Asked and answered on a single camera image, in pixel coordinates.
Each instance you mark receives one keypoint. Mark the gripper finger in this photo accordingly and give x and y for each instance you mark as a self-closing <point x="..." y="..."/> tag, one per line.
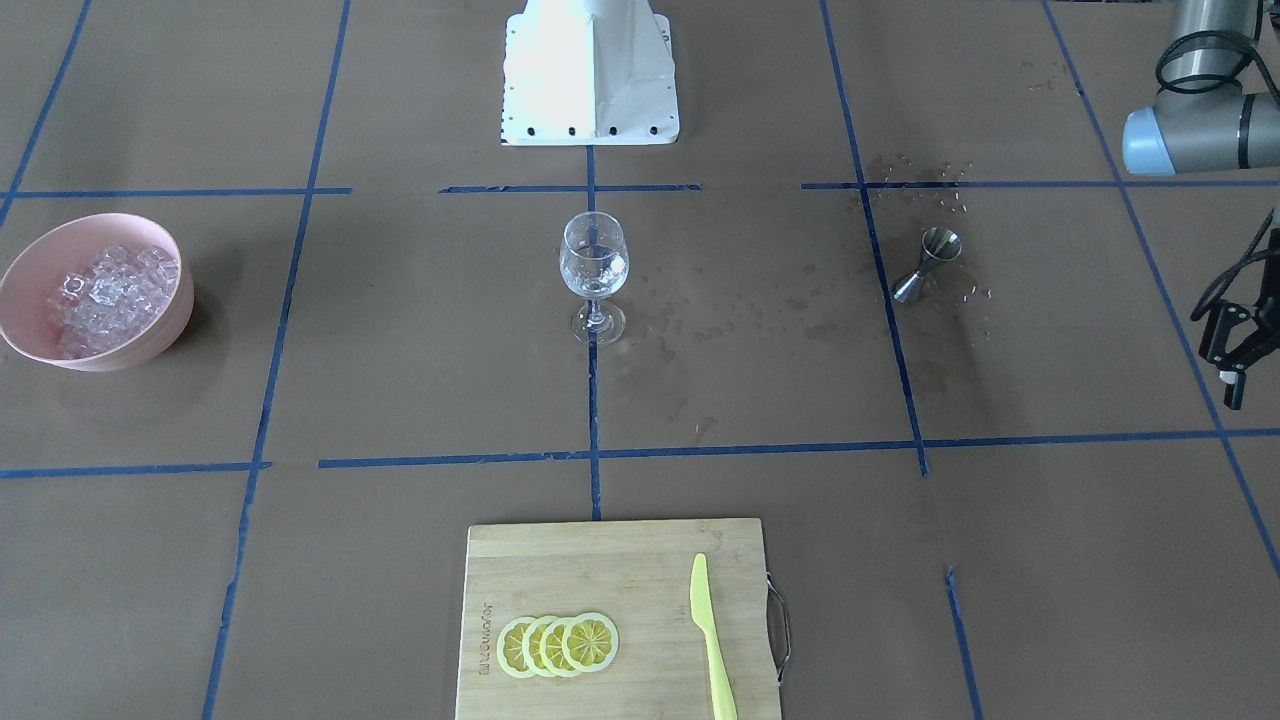
<point x="1222" y="318"/>
<point x="1236" y="364"/>

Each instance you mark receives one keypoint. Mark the steel jigger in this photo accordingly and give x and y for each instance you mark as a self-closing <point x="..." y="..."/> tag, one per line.
<point x="939" y="246"/>

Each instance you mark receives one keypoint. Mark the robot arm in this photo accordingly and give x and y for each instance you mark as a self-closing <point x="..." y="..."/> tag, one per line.
<point x="1216" y="109"/>

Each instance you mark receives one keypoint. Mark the wine glass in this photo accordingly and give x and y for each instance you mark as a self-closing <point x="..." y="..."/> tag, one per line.
<point x="594" y="263"/>

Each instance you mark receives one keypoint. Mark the clear ice cube pile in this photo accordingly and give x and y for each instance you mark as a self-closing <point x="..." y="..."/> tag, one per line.
<point x="112" y="300"/>

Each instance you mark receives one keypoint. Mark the yellow plastic knife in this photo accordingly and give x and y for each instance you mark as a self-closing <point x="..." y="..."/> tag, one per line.
<point x="702" y="614"/>

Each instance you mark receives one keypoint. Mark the bamboo cutting board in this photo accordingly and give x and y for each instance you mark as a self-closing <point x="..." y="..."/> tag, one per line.
<point x="638" y="574"/>

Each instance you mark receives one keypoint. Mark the lemon slice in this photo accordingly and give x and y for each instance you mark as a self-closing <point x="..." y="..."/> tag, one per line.
<point x="553" y="649"/>
<point x="590" y="642"/>
<point x="531" y="645"/>
<point x="511" y="658"/>

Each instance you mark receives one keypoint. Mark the pink bowl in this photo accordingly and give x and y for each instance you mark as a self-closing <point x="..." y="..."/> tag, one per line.
<point x="28" y="282"/>

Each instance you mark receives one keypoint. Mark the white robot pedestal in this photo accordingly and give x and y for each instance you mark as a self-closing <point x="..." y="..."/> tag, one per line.
<point x="589" y="73"/>

